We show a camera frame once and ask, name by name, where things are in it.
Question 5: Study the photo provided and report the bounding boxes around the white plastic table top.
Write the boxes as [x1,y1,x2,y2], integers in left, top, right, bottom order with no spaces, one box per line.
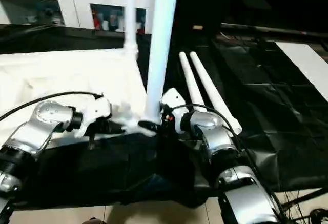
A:
[0,48,160,144]

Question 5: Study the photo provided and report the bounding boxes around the white plastic table leg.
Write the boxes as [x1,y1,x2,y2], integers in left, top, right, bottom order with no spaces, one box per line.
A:
[141,0,181,128]
[178,51,208,114]
[122,0,140,59]
[189,51,243,136]

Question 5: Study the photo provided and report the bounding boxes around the black mat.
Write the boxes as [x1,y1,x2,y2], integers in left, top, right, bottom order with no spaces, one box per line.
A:
[0,24,328,208]

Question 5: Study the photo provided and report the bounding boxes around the white board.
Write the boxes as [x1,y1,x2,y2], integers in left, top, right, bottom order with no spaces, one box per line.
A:
[276,42,328,103]

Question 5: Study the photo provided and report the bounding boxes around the black floor stand bar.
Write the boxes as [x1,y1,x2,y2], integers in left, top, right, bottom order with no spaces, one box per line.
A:
[279,187,328,210]

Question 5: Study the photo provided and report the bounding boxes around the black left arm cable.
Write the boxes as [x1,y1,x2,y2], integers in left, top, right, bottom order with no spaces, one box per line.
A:
[0,91,104,123]

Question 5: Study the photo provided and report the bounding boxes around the black metal rail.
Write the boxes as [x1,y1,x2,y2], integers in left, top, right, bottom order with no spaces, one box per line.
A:
[219,22,328,39]

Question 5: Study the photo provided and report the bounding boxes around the tangled black cables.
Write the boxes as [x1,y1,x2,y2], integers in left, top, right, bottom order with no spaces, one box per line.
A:
[281,201,328,224]

